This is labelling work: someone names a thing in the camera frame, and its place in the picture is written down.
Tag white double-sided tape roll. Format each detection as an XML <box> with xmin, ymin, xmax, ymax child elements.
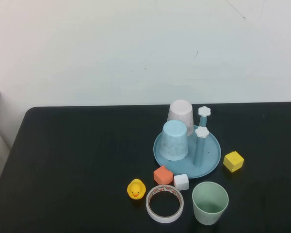
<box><xmin>145</xmin><ymin>184</ymin><xmax>184</xmax><ymax>224</ymax></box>

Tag orange cube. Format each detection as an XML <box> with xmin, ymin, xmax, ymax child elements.
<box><xmin>153</xmin><ymin>165</ymin><xmax>174</xmax><ymax>185</ymax></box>

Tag yellow cube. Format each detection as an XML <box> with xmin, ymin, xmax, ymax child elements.
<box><xmin>223</xmin><ymin>150</ymin><xmax>245</xmax><ymax>173</ymax></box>

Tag blue cup stand with pegs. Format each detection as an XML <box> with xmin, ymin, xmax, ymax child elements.
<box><xmin>153</xmin><ymin>106</ymin><xmax>222</xmax><ymax>180</ymax></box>

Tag green plastic cup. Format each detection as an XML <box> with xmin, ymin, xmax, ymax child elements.
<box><xmin>192</xmin><ymin>181</ymin><xmax>229</xmax><ymax>226</ymax></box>

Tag pink plastic cup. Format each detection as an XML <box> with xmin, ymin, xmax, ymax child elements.
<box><xmin>167</xmin><ymin>99</ymin><xmax>194</xmax><ymax>136</ymax></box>

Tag light blue plastic cup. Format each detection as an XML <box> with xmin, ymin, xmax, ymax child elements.
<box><xmin>159</xmin><ymin>120</ymin><xmax>189</xmax><ymax>161</ymax></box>

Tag yellow rubber duck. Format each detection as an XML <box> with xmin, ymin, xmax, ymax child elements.
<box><xmin>127</xmin><ymin>178</ymin><xmax>146</xmax><ymax>200</ymax></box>

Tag white cube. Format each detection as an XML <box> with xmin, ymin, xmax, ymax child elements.
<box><xmin>173</xmin><ymin>173</ymin><xmax>190</xmax><ymax>191</ymax></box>

